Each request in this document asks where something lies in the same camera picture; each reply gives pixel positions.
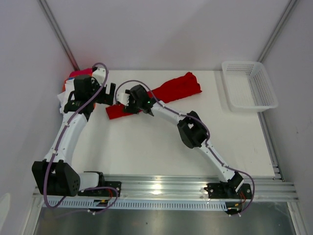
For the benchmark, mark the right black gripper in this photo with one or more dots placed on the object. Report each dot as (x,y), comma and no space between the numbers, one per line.
(129,109)

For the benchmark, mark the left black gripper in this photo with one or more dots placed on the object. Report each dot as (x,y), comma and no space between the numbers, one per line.
(107,99)

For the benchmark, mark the red t shirt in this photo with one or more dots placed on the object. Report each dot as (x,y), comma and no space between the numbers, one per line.
(172,90)

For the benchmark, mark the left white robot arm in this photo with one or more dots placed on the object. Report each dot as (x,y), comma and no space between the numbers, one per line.
(54,175)

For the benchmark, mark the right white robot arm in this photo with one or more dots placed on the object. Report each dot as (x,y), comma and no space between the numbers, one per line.
(193,132)

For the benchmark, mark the pink t shirt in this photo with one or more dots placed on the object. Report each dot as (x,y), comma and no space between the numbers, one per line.
(74,74)

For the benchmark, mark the white t shirt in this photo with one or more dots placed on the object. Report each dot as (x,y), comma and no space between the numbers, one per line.
(63,99)

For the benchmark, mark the orange t shirt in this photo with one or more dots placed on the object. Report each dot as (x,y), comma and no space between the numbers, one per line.
(68,81)

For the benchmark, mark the white plastic basket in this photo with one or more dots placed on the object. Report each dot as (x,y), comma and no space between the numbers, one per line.
(248,87)

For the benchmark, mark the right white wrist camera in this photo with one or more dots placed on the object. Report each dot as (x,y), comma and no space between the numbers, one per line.
(123,98)

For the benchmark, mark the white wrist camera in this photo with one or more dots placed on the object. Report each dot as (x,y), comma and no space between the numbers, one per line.
(99,74)
(123,98)

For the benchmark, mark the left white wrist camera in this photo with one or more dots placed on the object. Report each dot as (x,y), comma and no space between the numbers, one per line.
(99,74)

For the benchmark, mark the aluminium mounting rail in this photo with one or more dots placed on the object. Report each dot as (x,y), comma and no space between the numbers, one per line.
(192,188)

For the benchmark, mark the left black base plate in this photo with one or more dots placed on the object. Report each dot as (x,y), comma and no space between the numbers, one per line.
(108,189)

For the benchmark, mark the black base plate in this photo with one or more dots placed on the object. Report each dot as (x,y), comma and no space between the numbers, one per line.
(108,189)
(224,191)

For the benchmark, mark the white slotted cable duct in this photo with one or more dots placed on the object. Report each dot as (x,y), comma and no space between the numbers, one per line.
(144,204)

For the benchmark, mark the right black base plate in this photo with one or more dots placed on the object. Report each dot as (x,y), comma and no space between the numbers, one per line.
(224,191)

